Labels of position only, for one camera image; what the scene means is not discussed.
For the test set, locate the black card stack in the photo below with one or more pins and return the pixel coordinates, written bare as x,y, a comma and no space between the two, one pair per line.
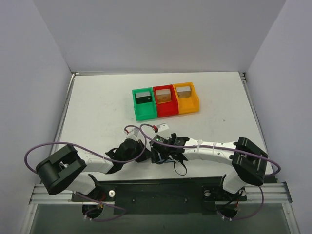
143,97

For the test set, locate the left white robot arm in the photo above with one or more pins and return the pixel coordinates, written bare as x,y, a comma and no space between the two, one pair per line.
69,169

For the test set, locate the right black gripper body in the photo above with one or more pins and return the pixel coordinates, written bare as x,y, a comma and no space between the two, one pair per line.
158,154

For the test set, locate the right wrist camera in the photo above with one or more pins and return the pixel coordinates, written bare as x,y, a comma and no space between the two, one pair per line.
163,128

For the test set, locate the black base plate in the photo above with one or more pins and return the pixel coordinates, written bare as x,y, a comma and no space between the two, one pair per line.
161,197

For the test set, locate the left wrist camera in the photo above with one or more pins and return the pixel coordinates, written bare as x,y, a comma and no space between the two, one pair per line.
133,132

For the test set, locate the orange plastic bin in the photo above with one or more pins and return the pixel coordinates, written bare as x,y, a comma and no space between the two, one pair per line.
187,98

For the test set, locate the brown card stack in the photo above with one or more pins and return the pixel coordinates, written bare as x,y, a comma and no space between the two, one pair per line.
163,95

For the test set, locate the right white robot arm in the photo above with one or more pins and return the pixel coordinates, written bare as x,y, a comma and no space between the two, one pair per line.
248,161

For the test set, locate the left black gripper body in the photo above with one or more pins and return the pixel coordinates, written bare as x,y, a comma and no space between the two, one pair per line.
144,151

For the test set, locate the red plastic bin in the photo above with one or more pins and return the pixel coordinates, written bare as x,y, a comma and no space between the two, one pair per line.
169,108

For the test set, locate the aluminium frame rail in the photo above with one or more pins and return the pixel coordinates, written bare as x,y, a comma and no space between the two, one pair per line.
65,108

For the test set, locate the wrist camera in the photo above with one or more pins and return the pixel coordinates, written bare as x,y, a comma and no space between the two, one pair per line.
133,132
163,128

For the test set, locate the black leather card holder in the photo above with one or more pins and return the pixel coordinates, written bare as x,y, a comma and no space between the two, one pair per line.
160,158

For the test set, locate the green plastic bin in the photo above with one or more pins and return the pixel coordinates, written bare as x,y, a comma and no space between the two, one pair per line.
145,111

